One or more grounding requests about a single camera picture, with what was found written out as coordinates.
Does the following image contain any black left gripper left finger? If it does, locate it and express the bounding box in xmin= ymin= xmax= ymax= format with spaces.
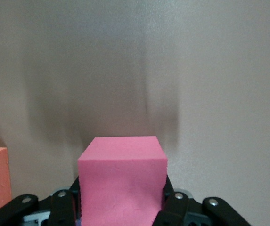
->
xmin=0 ymin=178 xmax=81 ymax=226

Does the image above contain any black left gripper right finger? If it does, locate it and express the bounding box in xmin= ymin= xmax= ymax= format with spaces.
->
xmin=152 ymin=175 xmax=252 ymax=226

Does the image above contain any red foam cube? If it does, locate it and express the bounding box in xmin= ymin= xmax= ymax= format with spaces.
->
xmin=77 ymin=136 xmax=168 ymax=226

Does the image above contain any brown table cover sheet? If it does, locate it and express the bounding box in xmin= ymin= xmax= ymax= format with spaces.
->
xmin=0 ymin=0 xmax=270 ymax=226

